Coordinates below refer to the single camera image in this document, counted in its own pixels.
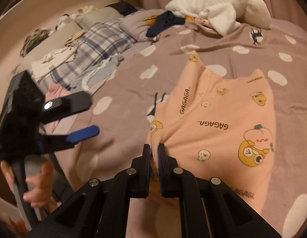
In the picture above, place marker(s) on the beige pillow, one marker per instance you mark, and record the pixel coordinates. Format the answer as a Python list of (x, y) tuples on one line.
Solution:
[(89, 19)]

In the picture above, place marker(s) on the dark navy garment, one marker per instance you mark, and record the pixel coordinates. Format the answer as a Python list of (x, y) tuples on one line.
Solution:
[(162, 22)]

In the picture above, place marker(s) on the plaid blue grey pillow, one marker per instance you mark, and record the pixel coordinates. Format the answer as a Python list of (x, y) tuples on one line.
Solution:
[(100, 42)]

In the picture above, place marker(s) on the person's left hand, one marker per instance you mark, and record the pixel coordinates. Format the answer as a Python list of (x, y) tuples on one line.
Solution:
[(41, 194)]

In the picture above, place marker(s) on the white plush blanket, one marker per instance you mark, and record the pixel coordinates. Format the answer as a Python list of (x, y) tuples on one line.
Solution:
[(225, 16)]

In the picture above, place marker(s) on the pink small garment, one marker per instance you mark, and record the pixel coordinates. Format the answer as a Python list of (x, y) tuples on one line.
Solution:
[(54, 91)]

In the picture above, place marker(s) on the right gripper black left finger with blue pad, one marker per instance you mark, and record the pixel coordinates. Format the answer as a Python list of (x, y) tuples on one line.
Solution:
[(99, 208)]

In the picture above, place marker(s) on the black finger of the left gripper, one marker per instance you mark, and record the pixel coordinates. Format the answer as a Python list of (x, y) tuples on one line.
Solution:
[(62, 107)]

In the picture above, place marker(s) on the mauve polka dot bedspread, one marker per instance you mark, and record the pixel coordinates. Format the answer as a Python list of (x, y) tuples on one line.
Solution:
[(124, 109)]

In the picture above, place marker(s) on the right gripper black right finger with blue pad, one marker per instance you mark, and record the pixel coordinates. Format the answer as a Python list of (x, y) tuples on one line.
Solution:
[(208, 208)]

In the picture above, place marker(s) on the peach cartoon print garment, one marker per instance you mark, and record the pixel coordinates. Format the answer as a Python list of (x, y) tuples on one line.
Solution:
[(219, 128)]

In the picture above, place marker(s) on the light blue ruffled cloth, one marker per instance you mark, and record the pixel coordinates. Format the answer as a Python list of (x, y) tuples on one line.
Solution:
[(94, 77)]

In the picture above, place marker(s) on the mauve pillow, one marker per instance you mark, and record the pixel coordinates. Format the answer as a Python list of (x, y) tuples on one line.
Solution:
[(135, 26)]

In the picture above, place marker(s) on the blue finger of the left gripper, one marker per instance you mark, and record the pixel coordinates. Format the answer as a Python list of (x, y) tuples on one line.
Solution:
[(55, 143)]

